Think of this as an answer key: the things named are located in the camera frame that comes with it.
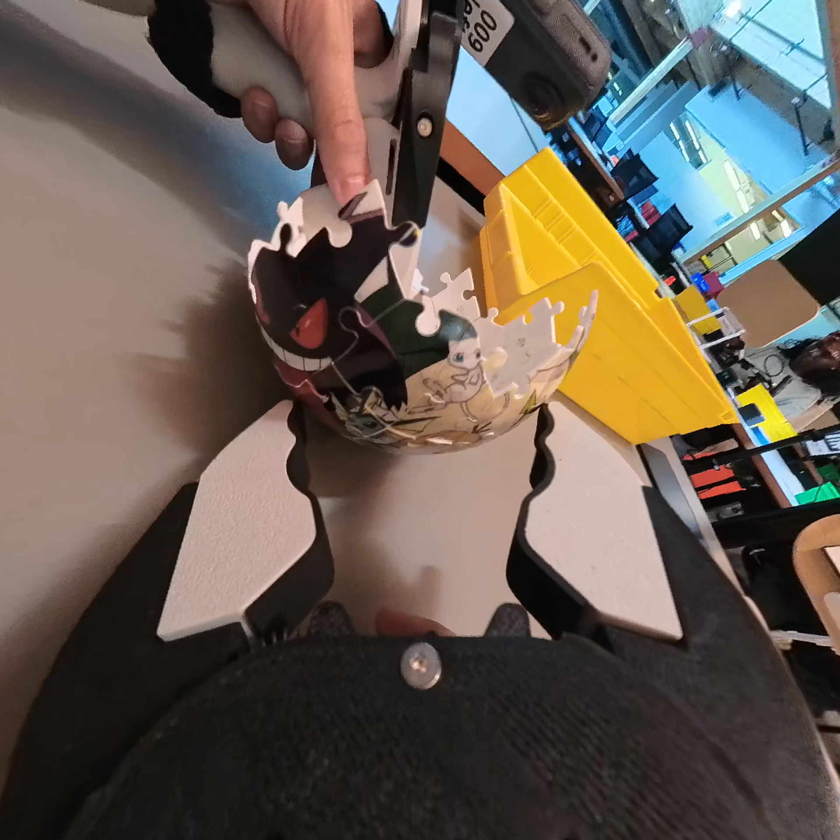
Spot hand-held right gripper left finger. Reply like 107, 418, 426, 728
157, 400, 336, 641

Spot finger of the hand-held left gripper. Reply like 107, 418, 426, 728
371, 121, 421, 232

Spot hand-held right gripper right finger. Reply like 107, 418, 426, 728
507, 402, 683, 642

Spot partly built puzzle ball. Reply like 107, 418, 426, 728
248, 180, 599, 455

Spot person's right hand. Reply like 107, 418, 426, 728
375, 609, 455, 637

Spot wood-edged grey table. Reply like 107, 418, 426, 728
438, 49, 552, 198

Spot yellow plastic bin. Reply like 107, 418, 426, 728
479, 147, 739, 446

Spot brown cardboard box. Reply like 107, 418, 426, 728
715, 259, 821, 349

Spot large glass window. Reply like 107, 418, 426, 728
577, 0, 840, 277

